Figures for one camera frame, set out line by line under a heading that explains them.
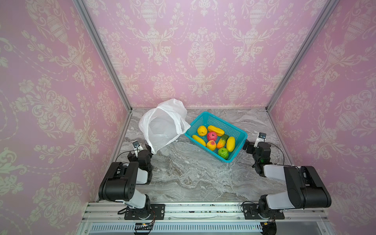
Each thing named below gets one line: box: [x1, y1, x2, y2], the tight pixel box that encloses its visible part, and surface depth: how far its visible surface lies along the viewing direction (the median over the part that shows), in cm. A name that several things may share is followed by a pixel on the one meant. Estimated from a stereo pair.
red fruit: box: [207, 131, 218, 141], surface depth 99 cm
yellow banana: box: [191, 134, 207, 147], surface depth 99 cm
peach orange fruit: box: [206, 140, 217, 151], surface depth 96 cm
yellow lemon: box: [197, 125, 208, 137], surface depth 102 cm
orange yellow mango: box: [207, 125, 225, 137], surface depth 105 cm
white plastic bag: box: [138, 98, 191, 155], surface depth 91 cm
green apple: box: [217, 147, 229, 161], surface depth 91 cm
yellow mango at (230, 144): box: [226, 136, 236, 153], surface depth 97 cm
